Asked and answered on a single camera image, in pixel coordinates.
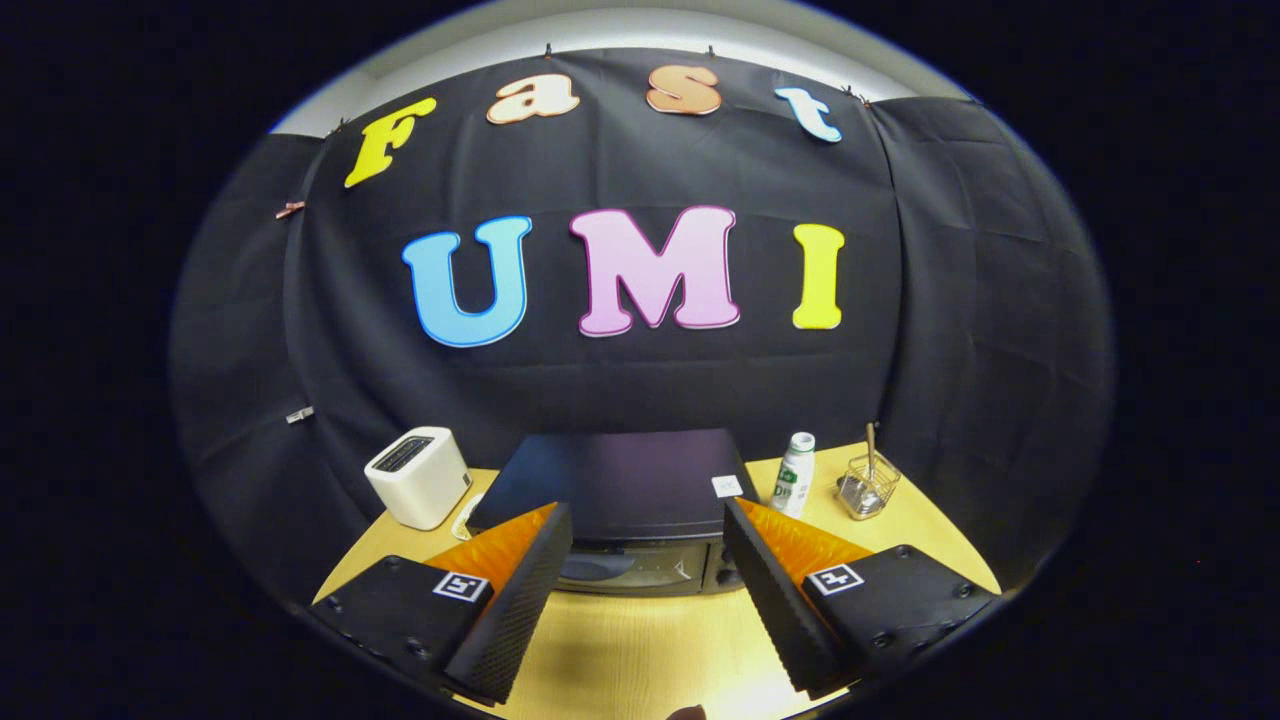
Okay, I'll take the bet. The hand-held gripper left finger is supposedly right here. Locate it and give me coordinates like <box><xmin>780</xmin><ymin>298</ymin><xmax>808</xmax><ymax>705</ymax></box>
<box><xmin>310</xmin><ymin>502</ymin><xmax>575</xmax><ymax>707</ymax></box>

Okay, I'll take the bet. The black backdrop cloth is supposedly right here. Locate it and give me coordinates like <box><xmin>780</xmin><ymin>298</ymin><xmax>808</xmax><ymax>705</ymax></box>
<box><xmin>170</xmin><ymin>47</ymin><xmax>1116</xmax><ymax>601</ymax></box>

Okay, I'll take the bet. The black toaster oven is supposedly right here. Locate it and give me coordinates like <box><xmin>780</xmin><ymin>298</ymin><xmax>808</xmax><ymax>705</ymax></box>
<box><xmin>466</xmin><ymin>429</ymin><xmax>761</xmax><ymax>598</ymax></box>

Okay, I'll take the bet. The white slot toaster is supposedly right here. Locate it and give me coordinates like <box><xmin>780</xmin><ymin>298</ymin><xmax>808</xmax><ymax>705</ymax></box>
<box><xmin>364</xmin><ymin>426</ymin><xmax>473</xmax><ymax>531</ymax></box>

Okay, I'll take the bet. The metal wire mesh holder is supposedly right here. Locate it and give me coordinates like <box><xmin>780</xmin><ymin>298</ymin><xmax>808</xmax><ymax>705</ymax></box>
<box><xmin>838</xmin><ymin>453</ymin><xmax>901</xmax><ymax>521</ymax></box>

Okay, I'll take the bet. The white green label bottle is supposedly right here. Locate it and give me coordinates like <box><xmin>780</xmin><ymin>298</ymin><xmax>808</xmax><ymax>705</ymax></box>
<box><xmin>772</xmin><ymin>432</ymin><xmax>816</xmax><ymax>519</ymax></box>

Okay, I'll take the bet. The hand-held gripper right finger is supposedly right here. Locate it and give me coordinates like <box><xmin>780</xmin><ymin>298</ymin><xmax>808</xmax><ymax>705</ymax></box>
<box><xmin>722</xmin><ymin>498</ymin><xmax>1001</xmax><ymax>699</ymax></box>

